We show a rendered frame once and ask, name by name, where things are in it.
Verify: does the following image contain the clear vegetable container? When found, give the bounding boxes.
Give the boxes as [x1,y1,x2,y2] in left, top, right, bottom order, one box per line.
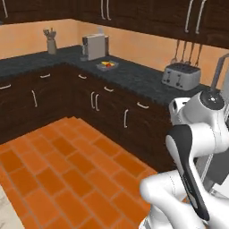
[96,60,120,72]

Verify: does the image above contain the dark wood wall cupboards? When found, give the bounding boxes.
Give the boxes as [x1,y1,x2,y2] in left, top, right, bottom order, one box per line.
[0,0,79,26]
[71,0,229,50]

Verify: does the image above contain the grey coffee machine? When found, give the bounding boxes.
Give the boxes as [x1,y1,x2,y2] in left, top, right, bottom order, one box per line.
[81,32,110,63]

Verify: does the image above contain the dark wood base cupboards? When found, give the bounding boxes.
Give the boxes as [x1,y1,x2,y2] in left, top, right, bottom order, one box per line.
[67,64,177,174]
[0,64,76,145]

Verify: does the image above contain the grey tool pot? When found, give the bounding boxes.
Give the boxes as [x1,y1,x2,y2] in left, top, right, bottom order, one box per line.
[47,38,58,55]

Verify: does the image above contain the hanging metal kitchen tool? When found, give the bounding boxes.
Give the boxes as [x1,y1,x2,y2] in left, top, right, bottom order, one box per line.
[170,39,182,65]
[184,41,196,65]
[178,40,189,64]

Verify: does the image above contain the grey toaster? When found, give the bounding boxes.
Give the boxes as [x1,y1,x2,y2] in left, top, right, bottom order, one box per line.
[161,62,201,91]

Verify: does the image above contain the grey kitchen tool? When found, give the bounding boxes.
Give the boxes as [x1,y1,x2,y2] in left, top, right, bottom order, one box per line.
[42,28,51,41]
[49,27,57,41]

